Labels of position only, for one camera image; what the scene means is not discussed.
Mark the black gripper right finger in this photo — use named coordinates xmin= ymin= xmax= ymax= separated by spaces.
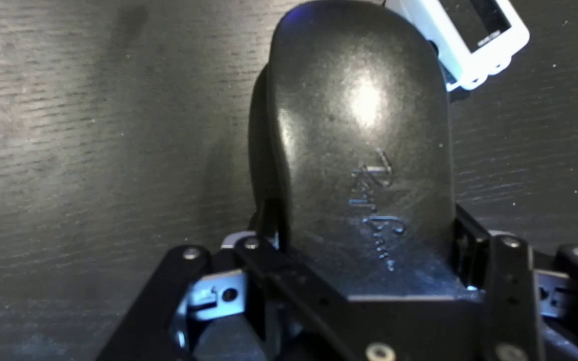
xmin=451 ymin=202 xmax=578 ymax=361

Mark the small white clip device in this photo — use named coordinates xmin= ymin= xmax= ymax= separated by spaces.
xmin=386 ymin=0 xmax=532 ymax=94

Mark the black glasses case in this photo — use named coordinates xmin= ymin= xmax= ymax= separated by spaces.
xmin=246 ymin=0 xmax=462 ymax=300

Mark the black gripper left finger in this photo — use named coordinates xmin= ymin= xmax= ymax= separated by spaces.
xmin=95 ymin=210 xmax=397 ymax=361

